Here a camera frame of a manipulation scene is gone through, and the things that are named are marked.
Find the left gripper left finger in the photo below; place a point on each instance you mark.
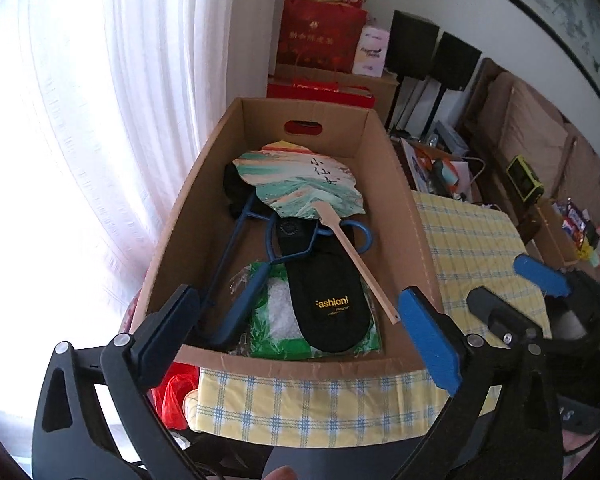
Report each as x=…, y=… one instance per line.
x=71, y=438

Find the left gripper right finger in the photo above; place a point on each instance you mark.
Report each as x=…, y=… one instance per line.
x=524, y=437

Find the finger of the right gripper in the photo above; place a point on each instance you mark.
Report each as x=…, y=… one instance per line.
x=502, y=319
x=550, y=281

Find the black sock package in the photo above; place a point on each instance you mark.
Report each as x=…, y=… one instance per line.
x=326, y=288

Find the green framed pad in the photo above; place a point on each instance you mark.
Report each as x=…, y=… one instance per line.
x=273, y=333

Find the painted paper hand fan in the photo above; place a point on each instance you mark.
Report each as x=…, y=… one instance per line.
x=296, y=182

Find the operator hand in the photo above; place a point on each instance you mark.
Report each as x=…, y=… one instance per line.
x=282, y=473

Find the yellow plaid tablecloth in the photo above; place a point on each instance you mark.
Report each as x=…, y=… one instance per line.
x=471, y=247

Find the green yellow radio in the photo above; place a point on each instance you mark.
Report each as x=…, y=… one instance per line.
x=525, y=181

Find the dark chair seat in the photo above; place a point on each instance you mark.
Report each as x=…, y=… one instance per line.
x=380, y=461

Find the box of clutter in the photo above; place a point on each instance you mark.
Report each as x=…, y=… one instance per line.
x=432, y=171

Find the brown sofa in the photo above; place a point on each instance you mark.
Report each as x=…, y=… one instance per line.
x=506, y=117

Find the large open cardboard box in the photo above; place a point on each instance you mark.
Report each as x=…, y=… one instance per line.
x=199, y=227

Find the right black speaker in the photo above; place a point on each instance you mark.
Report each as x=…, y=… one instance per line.
x=454, y=62

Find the black speaker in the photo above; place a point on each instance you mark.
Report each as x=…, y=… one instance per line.
x=412, y=41
x=454, y=62

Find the brown cardboard box behind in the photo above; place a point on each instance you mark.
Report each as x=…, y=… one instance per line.
x=382, y=88

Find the left black speaker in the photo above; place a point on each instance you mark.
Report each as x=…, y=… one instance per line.
x=412, y=41

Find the red cookie gift box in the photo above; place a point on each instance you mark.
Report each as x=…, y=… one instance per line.
x=298, y=88

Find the pink tissue pack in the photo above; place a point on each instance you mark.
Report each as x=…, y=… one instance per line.
x=371, y=52

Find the red gift bag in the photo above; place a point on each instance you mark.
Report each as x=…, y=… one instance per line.
x=319, y=35

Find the white curtain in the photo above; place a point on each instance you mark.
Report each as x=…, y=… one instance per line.
x=104, y=107

